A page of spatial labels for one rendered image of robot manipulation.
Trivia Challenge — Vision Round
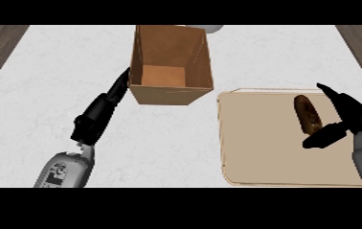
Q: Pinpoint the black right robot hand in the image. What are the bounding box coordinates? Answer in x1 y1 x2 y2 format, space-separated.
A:
301 82 362 149

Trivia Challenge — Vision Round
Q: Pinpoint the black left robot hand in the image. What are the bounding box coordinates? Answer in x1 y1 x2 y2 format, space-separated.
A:
69 67 132 147

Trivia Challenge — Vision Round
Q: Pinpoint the brown sweet potato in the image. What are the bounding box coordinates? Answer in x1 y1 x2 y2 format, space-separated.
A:
293 94 325 137

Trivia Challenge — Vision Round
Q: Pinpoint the beige tray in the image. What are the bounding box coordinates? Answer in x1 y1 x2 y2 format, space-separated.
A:
216 88 362 188

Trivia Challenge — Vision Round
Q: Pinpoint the brown cardboard box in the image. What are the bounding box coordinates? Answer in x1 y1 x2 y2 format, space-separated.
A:
127 25 214 106

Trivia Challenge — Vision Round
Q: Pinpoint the grey round object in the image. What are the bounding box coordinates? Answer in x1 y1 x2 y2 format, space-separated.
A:
174 25 225 34

